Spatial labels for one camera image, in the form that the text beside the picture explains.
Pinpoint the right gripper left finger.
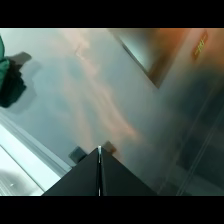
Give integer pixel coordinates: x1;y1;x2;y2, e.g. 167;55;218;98
42;146;100;197

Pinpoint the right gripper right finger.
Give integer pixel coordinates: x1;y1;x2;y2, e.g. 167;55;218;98
99;145;158;197

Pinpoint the green garment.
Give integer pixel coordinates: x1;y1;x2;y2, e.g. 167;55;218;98
0;35;28;109

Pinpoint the silver frame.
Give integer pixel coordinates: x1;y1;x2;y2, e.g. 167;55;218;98
0;111;88;197

